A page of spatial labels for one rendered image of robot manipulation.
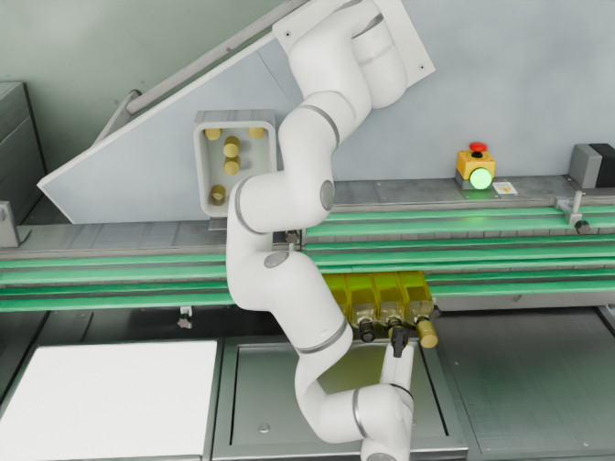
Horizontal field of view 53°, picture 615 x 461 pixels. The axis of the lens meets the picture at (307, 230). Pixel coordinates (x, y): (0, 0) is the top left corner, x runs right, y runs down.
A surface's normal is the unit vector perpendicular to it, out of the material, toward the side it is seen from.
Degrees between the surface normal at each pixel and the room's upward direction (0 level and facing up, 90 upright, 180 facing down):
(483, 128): 0
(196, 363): 90
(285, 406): 90
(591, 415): 90
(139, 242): 90
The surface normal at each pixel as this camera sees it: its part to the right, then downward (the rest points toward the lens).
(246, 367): -0.01, -0.87
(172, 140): 0.04, 0.50
